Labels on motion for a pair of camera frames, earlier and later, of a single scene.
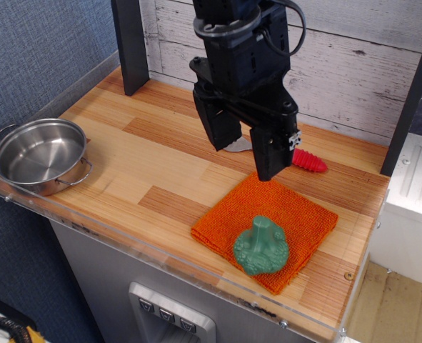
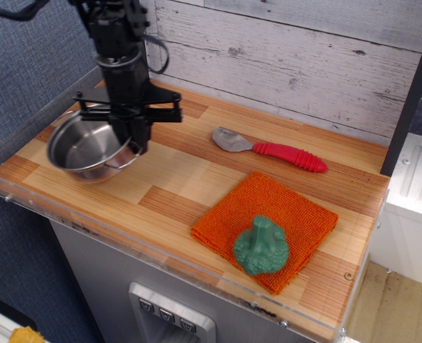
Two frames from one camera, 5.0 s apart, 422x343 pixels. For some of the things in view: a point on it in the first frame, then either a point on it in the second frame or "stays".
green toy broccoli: (263, 249) stays
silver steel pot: (36, 157) -> (83, 149)
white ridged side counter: (406, 241) stays
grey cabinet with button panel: (135, 297) stays
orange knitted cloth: (305, 222) stays
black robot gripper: (250, 77) -> (131, 101)
